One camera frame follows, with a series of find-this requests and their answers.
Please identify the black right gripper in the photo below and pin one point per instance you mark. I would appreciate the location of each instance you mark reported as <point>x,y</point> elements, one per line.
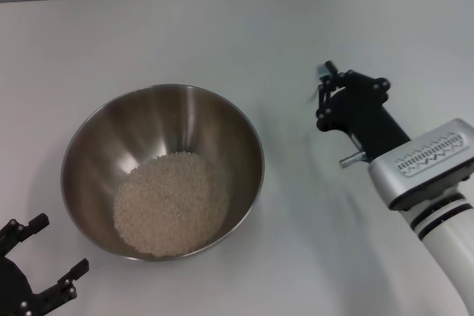
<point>366,116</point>

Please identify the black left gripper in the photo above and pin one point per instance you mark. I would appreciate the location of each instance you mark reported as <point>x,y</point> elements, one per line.
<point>15,290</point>

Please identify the white rice grains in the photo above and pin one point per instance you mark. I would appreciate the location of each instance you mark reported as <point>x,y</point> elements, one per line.
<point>170,205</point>

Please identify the stainless steel mixing bowl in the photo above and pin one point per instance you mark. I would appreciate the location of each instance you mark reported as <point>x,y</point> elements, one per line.
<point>163,123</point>

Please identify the right wrist metal plug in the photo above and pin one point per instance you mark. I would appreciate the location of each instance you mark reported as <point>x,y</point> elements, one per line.
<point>352,160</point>

